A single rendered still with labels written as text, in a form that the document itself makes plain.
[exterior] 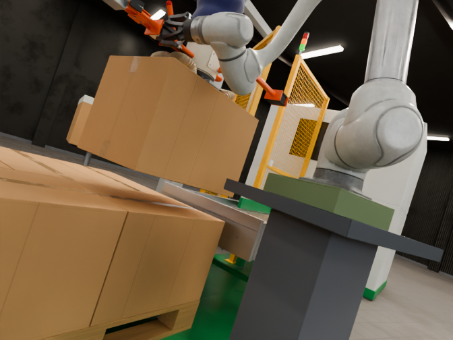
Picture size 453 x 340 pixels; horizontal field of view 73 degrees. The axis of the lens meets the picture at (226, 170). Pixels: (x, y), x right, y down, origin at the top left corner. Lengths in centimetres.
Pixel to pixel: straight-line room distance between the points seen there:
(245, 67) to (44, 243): 80
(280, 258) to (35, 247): 68
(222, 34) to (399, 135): 58
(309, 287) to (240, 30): 77
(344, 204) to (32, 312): 90
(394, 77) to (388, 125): 16
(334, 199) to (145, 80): 74
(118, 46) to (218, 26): 875
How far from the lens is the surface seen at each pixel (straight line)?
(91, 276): 110
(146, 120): 107
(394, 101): 82
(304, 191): 92
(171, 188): 186
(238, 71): 109
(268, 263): 102
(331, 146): 98
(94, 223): 102
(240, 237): 155
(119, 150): 114
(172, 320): 156
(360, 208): 94
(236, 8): 152
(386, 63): 91
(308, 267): 92
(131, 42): 985
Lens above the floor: 75
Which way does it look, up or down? 1 degrees up
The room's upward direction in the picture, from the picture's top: 18 degrees clockwise
